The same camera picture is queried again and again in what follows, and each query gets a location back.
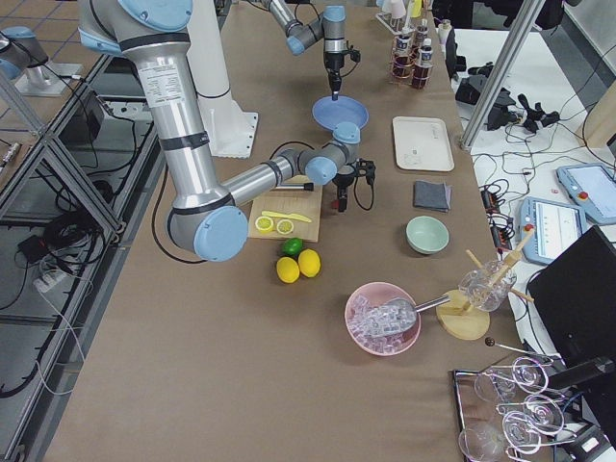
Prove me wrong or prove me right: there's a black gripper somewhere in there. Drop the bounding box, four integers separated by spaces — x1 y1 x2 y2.
323 38 347 100
333 165 357 213

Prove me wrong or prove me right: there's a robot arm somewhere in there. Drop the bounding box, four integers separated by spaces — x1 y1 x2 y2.
257 1 352 101
79 1 360 262

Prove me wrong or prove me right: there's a blue plate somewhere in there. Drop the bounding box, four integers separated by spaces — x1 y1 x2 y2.
312 95 370 131

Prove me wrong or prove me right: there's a steel muddler black tip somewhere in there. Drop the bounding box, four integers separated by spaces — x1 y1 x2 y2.
274 182 315 192

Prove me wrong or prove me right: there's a wooden cutting board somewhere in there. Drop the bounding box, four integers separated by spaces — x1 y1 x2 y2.
248 175 322 243

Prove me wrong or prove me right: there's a thin lemon slice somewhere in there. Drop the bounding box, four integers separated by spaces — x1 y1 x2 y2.
275 218 295 236

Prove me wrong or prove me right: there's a lower left bottle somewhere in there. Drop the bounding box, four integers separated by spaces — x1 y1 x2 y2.
392 27 414 81

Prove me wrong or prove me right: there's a green lime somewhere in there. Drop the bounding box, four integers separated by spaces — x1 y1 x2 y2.
281 237 304 257

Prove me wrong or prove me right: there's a yellow plastic knife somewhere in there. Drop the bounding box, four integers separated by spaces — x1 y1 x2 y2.
261 210 312 223

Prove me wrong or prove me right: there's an upper yellow lemon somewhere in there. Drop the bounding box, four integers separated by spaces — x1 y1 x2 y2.
297 249 321 278

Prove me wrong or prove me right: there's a yellow lemon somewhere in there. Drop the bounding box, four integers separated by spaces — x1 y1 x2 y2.
275 256 300 284
297 249 321 278

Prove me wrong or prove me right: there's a lower right bottle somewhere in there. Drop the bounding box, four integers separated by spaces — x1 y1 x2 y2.
411 38 433 90

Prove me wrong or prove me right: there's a thick lemon half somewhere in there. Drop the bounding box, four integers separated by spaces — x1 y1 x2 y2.
254 216 275 234

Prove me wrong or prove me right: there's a cream rabbit tray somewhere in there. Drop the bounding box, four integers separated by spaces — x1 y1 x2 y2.
393 115 454 172

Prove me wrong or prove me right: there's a light green bowl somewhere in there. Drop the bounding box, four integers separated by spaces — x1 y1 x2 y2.
405 216 449 255

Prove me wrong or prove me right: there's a grey folded cloth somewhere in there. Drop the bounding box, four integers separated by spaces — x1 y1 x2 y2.
413 180 451 213

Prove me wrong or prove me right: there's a lower yellow lemon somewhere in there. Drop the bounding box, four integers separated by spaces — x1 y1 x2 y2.
275 256 300 284

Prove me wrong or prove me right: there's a pink bowl of ice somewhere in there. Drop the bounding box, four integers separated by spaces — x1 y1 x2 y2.
345 282 422 356

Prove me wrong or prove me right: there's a metal ice scoop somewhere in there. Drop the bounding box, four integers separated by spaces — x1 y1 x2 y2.
377 295 450 336

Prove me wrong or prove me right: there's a clear glass mug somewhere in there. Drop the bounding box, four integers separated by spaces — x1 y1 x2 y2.
458 260 517 312

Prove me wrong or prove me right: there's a wooden glass drying stand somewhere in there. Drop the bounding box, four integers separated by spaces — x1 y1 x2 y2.
437 226 535 341

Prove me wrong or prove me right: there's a blue teach pendant near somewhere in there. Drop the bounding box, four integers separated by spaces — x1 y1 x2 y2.
519 196 587 265

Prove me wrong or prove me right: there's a blue teach pendant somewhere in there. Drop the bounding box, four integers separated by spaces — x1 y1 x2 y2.
556 164 615 225
519 196 587 265

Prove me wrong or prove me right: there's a blue teach pendant far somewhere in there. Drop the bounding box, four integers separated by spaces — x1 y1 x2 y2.
556 164 615 225

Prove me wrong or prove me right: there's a black laptop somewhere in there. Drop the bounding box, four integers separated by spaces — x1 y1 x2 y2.
527 226 615 380

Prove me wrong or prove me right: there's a black glass rack tray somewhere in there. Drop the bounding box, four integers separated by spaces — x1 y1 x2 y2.
449 354 607 462

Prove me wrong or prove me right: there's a white power strip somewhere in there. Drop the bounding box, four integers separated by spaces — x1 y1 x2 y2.
33 269 67 294

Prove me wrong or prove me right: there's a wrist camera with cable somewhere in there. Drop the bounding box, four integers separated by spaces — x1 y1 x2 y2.
352 159 376 212

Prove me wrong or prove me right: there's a copper wire bottle rack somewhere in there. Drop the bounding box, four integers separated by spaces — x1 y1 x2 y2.
390 35 433 90

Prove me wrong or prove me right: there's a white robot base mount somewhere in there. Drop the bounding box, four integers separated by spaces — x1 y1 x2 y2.
188 0 258 159

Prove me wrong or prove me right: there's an aluminium frame post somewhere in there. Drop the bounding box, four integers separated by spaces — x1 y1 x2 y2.
460 0 545 150

